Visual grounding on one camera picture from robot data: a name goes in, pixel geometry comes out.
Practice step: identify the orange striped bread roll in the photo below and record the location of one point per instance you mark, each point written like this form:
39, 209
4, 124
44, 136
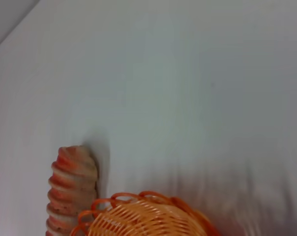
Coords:
72, 177

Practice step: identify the orange plastic woven basket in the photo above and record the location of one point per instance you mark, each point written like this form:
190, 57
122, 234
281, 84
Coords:
138, 221

